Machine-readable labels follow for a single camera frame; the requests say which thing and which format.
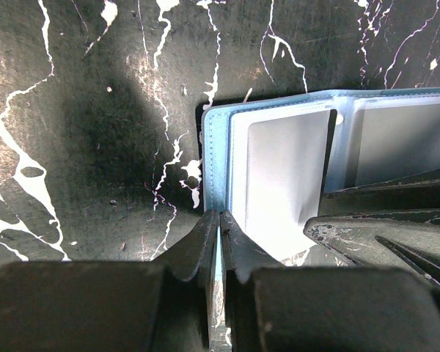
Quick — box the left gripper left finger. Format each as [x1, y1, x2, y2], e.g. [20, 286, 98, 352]
[153, 210, 219, 282]

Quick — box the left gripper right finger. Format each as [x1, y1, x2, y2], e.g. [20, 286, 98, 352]
[219, 210, 284, 283]

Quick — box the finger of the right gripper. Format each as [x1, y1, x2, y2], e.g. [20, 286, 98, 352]
[304, 216, 440, 290]
[318, 172, 440, 216]

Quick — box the blue card holder wallet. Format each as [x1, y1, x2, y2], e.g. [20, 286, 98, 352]
[200, 86, 440, 257]

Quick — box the black VIP credit card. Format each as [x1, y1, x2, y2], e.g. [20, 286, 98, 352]
[243, 109, 337, 260]

